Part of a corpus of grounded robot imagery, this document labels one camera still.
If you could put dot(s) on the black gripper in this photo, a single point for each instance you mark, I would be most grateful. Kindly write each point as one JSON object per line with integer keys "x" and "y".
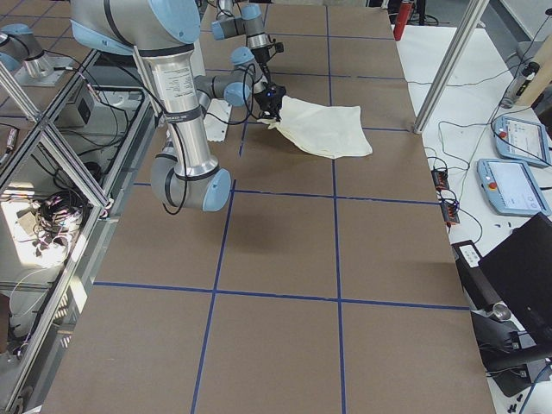
{"x": 262, "y": 59}
{"x": 266, "y": 102}

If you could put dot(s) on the cream long-sleeve cat shirt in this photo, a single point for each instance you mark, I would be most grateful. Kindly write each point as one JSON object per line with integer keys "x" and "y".
{"x": 327, "y": 131}

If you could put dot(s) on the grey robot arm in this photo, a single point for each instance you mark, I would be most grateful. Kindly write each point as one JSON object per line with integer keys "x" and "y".
{"x": 250, "y": 24}
{"x": 164, "y": 34}

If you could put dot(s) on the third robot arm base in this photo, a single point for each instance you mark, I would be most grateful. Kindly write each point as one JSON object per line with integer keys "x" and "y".
{"x": 23, "y": 54}

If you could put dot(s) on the red fire extinguisher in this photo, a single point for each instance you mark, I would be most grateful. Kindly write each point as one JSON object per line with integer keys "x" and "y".
{"x": 402, "y": 19}

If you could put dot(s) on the red black connector box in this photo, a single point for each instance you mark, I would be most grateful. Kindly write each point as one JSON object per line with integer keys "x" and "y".
{"x": 440, "y": 179}

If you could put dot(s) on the grey power box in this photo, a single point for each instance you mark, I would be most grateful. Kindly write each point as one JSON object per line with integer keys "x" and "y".
{"x": 79, "y": 107}

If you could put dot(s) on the upper teach pendant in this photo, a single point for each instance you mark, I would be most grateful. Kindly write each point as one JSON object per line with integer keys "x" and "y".
{"x": 517, "y": 139}

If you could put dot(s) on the teach pendant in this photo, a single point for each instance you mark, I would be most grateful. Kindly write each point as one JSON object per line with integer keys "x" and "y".
{"x": 511, "y": 188}
{"x": 517, "y": 139}

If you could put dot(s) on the lower teach pendant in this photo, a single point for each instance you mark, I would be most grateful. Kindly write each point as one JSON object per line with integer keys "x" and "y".
{"x": 511, "y": 188}

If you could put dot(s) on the black monitor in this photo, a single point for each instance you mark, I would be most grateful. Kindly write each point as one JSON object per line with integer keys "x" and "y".
{"x": 519, "y": 270}

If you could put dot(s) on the aluminium frame post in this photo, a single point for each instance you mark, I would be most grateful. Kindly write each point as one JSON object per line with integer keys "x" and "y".
{"x": 456, "y": 47}

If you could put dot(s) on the aluminium frame rack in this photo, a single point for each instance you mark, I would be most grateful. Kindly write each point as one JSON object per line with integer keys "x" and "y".
{"x": 62, "y": 192}

